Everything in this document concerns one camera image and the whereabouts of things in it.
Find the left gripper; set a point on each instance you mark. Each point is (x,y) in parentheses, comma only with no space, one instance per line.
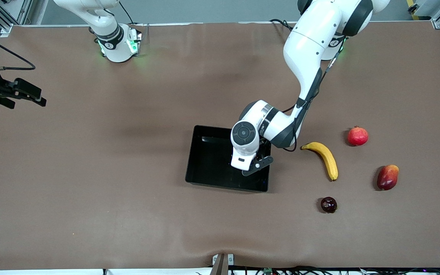
(262,151)

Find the black plastic box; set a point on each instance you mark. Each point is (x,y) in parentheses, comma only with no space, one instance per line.
(212,164)

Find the yellow banana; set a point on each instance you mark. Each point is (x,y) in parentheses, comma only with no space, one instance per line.
(325,154)

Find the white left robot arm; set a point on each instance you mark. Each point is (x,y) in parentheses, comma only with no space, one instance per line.
(311,42)

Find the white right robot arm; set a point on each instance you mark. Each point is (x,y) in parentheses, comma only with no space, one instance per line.
(115,42)

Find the dark purple plum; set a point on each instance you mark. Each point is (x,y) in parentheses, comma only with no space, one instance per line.
(329,205)

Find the brown table mat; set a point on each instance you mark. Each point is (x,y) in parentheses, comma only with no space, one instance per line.
(128,152)

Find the red pomegranate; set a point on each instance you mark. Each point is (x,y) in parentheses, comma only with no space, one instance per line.
(358,136)

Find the red orange mango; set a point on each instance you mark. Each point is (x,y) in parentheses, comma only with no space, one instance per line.
(388,177)

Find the grey table edge bracket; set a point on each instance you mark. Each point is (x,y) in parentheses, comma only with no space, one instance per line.
(222,263)

